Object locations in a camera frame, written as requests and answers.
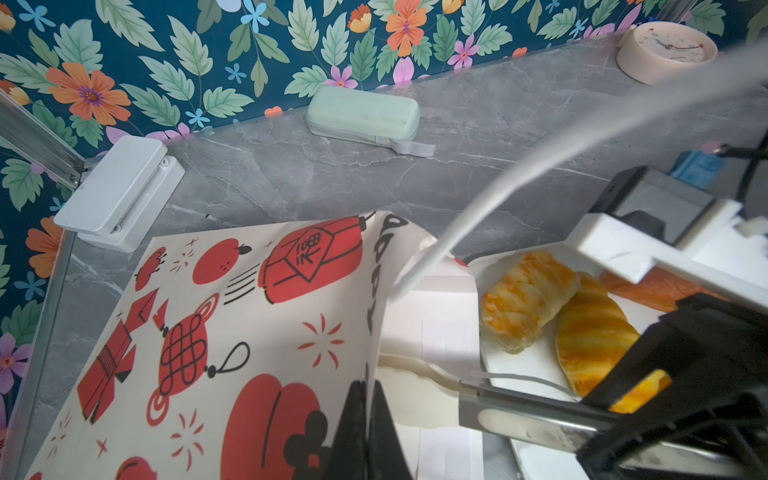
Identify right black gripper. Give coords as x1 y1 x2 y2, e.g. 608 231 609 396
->
577 293 767 479

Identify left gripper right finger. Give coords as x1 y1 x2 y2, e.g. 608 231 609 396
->
367 381 413 480

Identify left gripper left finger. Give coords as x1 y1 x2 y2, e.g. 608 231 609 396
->
323 381 367 480

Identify orange triangular fake bread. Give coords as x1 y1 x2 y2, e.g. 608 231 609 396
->
599 267 724 313

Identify steel tongs white tips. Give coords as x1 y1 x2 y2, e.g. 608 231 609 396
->
376 354 745 479

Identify yellow fake croissant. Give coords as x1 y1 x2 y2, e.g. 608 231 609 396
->
555 271 640 398

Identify red white paper bag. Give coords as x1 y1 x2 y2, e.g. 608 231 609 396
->
23 41 768 480

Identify yellow flaky fake pastry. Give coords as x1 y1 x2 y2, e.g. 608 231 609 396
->
480 251 581 354

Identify white flat box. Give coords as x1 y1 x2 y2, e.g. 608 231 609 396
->
54 136 185 253

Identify mint green glasses case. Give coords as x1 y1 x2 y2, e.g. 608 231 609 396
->
305 86 435 157

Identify pink round alarm clock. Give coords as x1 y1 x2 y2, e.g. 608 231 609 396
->
616 21 718 85

